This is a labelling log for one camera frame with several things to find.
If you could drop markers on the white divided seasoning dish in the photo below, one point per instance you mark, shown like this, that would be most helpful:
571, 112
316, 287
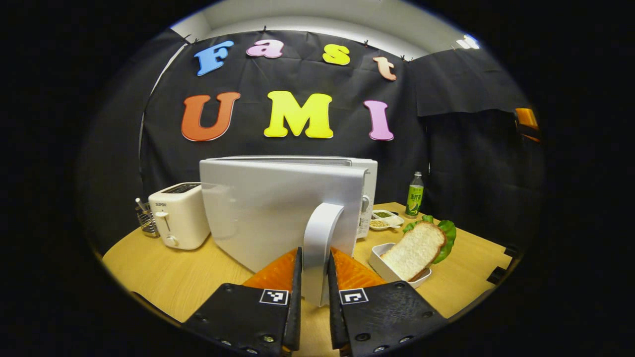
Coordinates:
384, 220

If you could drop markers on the white rectangular tray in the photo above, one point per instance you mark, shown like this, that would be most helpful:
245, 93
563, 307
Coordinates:
379, 263

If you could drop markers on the small ceiling light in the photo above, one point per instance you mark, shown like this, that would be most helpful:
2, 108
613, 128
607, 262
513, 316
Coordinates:
468, 42

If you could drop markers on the black backdrop cloth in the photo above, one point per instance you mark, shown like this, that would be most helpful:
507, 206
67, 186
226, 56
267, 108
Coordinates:
297, 74

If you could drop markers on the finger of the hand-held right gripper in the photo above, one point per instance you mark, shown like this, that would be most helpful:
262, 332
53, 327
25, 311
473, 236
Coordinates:
527, 121

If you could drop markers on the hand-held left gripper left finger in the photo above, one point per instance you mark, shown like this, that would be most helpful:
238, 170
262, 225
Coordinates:
296, 307

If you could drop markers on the white microwave oven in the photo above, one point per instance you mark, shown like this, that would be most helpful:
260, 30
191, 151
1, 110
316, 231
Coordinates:
268, 213

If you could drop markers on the green drink bottle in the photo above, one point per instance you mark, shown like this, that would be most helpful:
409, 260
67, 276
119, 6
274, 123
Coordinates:
414, 198

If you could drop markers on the bread and lettuce sandwich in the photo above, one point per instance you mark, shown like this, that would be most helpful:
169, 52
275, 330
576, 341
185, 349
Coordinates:
414, 250

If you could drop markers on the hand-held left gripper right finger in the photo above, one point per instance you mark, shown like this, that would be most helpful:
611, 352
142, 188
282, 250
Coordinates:
333, 307

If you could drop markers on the white toaster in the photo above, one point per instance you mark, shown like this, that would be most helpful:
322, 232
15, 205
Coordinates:
181, 218

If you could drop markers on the black table edge clamp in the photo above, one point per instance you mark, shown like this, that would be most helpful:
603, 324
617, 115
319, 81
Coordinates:
496, 275
512, 251

